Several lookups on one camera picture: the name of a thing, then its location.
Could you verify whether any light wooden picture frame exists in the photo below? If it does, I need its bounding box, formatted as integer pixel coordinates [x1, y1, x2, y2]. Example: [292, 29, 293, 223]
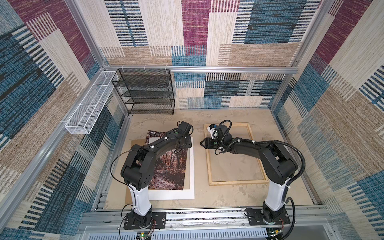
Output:
[203, 122, 270, 186]

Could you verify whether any autumn forest photo print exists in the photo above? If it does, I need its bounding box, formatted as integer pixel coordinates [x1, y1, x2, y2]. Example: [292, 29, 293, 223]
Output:
[149, 132, 188, 190]

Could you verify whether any white photo mat board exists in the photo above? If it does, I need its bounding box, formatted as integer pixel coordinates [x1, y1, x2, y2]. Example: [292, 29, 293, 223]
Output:
[149, 145, 195, 201]

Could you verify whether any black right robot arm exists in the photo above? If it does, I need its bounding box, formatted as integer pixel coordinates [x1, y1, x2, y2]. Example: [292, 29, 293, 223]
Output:
[200, 120, 302, 224]

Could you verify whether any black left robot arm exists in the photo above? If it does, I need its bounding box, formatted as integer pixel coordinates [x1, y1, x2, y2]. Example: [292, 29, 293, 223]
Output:
[121, 121, 194, 228]

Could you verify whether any brown cardboard backing board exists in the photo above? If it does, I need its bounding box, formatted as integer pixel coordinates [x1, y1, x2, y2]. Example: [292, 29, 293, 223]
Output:
[124, 138, 191, 205]

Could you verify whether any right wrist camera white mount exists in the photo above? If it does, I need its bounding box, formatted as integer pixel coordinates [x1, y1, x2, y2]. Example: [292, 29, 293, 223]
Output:
[207, 124, 218, 139]

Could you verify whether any black wire mesh shelf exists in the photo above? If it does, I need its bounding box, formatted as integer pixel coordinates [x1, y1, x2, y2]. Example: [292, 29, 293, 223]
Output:
[112, 69, 176, 115]

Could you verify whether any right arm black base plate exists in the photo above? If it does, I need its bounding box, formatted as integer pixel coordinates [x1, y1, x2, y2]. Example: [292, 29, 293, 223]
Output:
[244, 208, 291, 226]

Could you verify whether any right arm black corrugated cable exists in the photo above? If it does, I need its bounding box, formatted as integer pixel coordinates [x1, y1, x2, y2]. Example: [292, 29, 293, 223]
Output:
[254, 140, 306, 240]

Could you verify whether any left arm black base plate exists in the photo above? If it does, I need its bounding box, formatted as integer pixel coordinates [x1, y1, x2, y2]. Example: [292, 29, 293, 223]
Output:
[123, 211, 167, 230]

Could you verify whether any white wire mesh basket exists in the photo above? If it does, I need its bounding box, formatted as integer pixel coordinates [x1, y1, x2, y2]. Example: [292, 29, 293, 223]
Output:
[65, 71, 117, 135]

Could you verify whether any aluminium mounting rail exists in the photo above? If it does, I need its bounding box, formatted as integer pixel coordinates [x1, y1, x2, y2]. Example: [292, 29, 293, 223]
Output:
[75, 205, 342, 240]

